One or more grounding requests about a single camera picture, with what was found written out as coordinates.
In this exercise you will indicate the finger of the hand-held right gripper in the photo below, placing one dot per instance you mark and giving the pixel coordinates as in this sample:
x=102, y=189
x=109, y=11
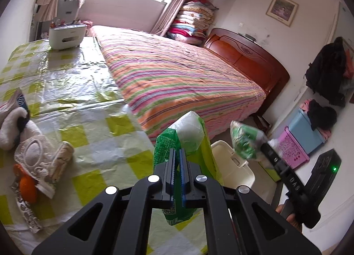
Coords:
x=270, y=155

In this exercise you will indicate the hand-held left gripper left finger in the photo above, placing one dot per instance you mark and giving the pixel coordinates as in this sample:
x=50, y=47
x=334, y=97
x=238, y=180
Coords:
x=168, y=180

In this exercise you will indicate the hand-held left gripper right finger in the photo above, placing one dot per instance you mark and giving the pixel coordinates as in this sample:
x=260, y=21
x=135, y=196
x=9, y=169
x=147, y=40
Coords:
x=184, y=172

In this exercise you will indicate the clear green-printed plastic wrapper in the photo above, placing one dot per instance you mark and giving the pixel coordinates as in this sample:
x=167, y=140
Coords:
x=244, y=141

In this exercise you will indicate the green plastic bag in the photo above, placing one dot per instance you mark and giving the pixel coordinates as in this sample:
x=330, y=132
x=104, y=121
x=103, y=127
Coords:
x=166, y=144

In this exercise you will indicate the white plastic bin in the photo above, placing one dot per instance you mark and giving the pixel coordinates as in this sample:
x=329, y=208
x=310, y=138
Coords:
x=235, y=172

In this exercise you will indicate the orange peel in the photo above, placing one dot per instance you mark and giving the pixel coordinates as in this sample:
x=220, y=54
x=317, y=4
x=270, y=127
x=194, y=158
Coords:
x=27, y=188

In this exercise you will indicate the person's right hand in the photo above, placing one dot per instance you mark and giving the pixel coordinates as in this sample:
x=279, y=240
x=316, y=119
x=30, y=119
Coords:
x=290, y=216

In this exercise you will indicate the green plastic box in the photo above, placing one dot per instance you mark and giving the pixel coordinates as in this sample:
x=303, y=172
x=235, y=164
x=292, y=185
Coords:
x=272, y=173

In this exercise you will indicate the pink plastic basket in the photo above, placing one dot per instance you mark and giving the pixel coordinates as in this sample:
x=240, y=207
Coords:
x=293, y=149

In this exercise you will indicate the blue storage bin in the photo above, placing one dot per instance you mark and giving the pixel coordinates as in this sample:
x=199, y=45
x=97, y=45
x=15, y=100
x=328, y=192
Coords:
x=304, y=133

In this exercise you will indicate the bed with striped cover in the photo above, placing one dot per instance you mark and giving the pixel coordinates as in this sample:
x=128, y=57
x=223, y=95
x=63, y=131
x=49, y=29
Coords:
x=171, y=78

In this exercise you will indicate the wooden headboard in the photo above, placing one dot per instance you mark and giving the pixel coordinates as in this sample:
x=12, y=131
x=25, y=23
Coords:
x=249, y=61

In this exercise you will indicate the black jacket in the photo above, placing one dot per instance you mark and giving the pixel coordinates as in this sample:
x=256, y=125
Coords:
x=329, y=72

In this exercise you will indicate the white paper scrap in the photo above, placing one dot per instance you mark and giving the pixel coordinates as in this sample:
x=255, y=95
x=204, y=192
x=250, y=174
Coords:
x=45, y=190

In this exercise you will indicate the green checkered plastic tablecloth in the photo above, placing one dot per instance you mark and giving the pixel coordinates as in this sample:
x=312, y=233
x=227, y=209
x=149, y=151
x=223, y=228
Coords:
x=69, y=83

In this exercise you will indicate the framed picture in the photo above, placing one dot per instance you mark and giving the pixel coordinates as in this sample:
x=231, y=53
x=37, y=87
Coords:
x=282, y=10

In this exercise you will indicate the stack of folded quilts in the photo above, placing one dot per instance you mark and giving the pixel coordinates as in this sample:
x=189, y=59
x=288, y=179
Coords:
x=190, y=22

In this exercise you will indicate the pink curtain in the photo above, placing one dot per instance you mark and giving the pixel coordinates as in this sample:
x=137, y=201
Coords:
x=168, y=17

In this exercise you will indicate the white plush item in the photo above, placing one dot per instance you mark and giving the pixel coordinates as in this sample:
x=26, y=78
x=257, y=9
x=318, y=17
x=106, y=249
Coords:
x=11, y=130

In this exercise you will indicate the small blue box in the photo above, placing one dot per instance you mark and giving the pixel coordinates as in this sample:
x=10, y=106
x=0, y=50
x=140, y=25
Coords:
x=21, y=102

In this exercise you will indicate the white organizer box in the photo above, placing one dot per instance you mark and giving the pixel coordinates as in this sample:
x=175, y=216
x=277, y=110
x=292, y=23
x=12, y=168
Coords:
x=66, y=35

